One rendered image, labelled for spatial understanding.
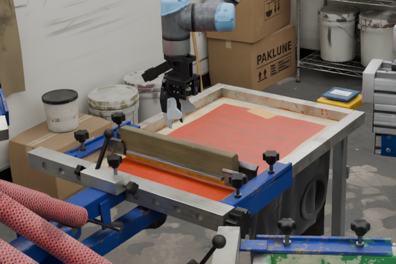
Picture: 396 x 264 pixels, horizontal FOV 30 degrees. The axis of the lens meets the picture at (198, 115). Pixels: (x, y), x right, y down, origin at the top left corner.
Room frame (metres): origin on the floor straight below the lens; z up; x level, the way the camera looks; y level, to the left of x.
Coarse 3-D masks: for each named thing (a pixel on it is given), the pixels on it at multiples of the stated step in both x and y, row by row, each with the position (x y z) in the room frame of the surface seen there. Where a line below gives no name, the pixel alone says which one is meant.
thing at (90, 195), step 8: (88, 192) 1.66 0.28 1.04; (96, 192) 1.66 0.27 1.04; (104, 192) 1.65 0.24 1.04; (72, 200) 1.62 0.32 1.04; (80, 200) 1.62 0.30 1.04; (88, 200) 1.62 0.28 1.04; (96, 200) 1.62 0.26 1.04; (112, 200) 1.66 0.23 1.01; (120, 200) 1.69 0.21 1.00; (88, 208) 1.60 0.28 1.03; (96, 208) 1.62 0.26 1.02; (88, 216) 1.60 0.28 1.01; (96, 216) 1.62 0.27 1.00
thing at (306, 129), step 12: (264, 120) 2.28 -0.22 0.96; (276, 120) 2.27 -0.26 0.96; (288, 120) 2.27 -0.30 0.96; (300, 120) 2.26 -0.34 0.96; (300, 132) 2.16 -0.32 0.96; (312, 132) 2.16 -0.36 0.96; (288, 144) 2.07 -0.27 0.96; (264, 168) 1.92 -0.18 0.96; (168, 180) 1.87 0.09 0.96; (180, 180) 1.87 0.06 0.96; (192, 180) 1.86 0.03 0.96; (204, 180) 1.86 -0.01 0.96; (192, 192) 1.79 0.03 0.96; (204, 192) 1.79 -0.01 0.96; (216, 192) 1.79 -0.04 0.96; (228, 192) 1.78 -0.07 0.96
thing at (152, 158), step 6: (132, 150) 2.00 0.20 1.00; (138, 156) 1.97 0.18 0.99; (144, 156) 1.96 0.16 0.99; (150, 156) 1.95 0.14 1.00; (156, 162) 1.93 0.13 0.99; (162, 162) 1.92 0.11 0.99; (168, 162) 1.91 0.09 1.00; (180, 168) 1.88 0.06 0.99; (186, 168) 1.86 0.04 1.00; (192, 168) 1.86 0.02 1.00; (198, 174) 1.84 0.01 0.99; (204, 174) 1.82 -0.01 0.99; (210, 174) 1.81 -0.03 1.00; (216, 174) 1.81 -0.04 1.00; (222, 180) 1.79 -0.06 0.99
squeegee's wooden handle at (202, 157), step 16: (128, 128) 2.02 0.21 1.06; (128, 144) 2.01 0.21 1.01; (144, 144) 1.97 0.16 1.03; (160, 144) 1.93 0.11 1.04; (176, 144) 1.90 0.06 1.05; (192, 144) 1.88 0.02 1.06; (176, 160) 1.90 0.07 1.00; (192, 160) 1.86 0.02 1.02; (208, 160) 1.83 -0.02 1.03; (224, 160) 1.80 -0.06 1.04
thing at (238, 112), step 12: (216, 108) 2.41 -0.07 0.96; (228, 108) 2.40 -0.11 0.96; (240, 108) 2.40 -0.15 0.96; (204, 120) 2.31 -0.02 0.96; (252, 120) 2.28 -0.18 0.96; (180, 132) 2.22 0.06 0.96; (120, 168) 1.97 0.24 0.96; (132, 168) 1.97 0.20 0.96; (144, 168) 1.96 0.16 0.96; (156, 168) 1.96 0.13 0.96; (156, 180) 1.88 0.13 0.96
